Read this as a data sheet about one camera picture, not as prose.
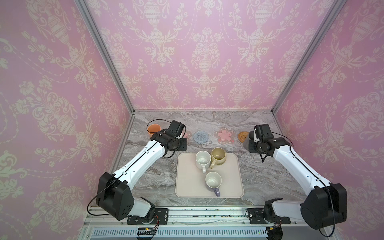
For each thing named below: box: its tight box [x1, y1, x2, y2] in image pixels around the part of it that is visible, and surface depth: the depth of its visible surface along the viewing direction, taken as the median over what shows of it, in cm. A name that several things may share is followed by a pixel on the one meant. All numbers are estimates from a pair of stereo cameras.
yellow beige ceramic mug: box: [210, 147, 227, 169], surface depth 87 cm
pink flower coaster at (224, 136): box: [213, 127, 235, 145], surface depth 108 cm
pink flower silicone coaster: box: [181, 128, 193, 140], surface depth 108 cm
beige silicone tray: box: [175, 152, 244, 198], surface depth 89 cm
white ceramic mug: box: [195, 150, 212, 174], surface depth 89 cm
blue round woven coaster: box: [193, 131, 209, 144], surface depth 108 cm
